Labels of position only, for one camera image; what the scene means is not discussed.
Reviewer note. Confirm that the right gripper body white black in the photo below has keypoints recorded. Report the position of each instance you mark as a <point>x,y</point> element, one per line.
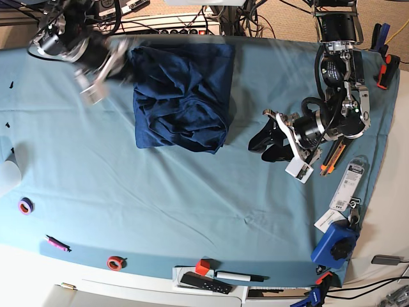
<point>95,59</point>

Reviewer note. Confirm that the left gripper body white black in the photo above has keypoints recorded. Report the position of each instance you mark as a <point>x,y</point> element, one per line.
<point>304,138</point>

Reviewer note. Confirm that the dark blue t-shirt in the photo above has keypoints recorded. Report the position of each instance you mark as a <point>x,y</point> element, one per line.
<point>181,95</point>

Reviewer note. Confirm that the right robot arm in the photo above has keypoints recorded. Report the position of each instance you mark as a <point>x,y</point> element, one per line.
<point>66,35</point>

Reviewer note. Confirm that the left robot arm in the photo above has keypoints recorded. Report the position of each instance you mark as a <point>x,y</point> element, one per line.
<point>340,112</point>

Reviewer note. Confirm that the orange black utility knife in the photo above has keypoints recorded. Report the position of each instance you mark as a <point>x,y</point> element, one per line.
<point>334,155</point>

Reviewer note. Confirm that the white packaged item blister card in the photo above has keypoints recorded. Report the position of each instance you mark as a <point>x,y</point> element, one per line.
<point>348,184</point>

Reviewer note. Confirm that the black foot pedal start label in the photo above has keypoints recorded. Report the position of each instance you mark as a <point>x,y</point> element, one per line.
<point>105,8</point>

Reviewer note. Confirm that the white paper card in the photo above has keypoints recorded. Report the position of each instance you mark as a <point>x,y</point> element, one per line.
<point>329,217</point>

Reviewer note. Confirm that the metal carabiner keys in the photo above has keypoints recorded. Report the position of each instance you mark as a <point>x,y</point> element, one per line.
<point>354,216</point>

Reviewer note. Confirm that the orange black clamp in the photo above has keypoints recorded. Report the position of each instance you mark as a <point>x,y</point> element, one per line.
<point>324,278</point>
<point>387,71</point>

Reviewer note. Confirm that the light blue table cloth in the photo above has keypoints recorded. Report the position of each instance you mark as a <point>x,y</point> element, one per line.
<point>95,191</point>

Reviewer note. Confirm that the blue box black knob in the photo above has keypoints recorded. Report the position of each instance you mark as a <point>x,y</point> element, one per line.
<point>335,247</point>

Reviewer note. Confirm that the white paper roll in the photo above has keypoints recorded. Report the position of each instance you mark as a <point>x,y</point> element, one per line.
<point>10,177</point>

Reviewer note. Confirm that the blue spring clamp top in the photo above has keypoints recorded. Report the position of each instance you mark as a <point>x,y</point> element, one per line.
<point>379,36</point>

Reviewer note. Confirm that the white black marker pen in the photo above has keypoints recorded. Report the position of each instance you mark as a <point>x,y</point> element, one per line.
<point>239,276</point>

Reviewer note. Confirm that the red cube block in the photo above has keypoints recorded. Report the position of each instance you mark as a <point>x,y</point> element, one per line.
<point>202,267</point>

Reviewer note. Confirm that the orange black lower clamp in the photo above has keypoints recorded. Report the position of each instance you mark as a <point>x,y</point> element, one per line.
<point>324,278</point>

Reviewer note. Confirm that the purple tape roll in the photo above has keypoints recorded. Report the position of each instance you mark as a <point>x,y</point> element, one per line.
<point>26,206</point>

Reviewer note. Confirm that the grey adapter box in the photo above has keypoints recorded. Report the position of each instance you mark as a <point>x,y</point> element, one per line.
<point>386,260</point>

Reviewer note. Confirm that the black remote control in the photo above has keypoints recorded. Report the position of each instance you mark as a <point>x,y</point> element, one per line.
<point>204,283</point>

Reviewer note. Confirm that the blue black clamp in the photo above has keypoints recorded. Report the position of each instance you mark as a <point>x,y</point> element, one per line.
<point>316,297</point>

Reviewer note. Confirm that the white book under remote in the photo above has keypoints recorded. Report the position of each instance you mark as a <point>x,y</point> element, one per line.
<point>178,272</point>

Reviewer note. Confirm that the pink marker pen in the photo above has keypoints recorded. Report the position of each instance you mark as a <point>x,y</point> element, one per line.
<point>57,244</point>

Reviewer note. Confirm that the red tape roll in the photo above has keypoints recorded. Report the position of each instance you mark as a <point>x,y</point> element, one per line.
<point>116,263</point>

